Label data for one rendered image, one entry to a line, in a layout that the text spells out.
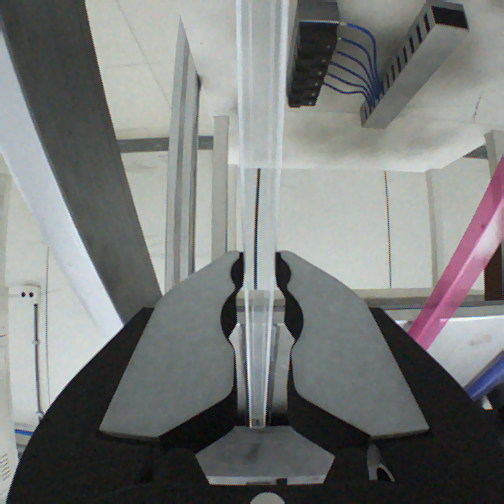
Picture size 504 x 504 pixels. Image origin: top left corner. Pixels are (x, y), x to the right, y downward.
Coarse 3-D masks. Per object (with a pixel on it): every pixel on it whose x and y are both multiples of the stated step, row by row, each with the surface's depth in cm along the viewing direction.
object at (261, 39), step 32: (256, 0) 6; (288, 0) 6; (256, 32) 7; (256, 64) 7; (256, 96) 8; (256, 128) 9; (256, 160) 9; (256, 192) 10; (256, 224) 11; (256, 256) 12; (256, 288) 13; (256, 320) 15; (256, 352) 17; (256, 384) 19; (256, 416) 24
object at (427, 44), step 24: (432, 0) 29; (312, 24) 31; (336, 24) 31; (432, 24) 29; (456, 24) 28; (312, 48) 32; (360, 48) 35; (408, 48) 35; (432, 48) 32; (288, 72) 42; (312, 72) 37; (384, 72) 42; (408, 72) 37; (432, 72) 36; (288, 96) 44; (312, 96) 43; (384, 96) 43; (408, 96) 43; (384, 120) 51
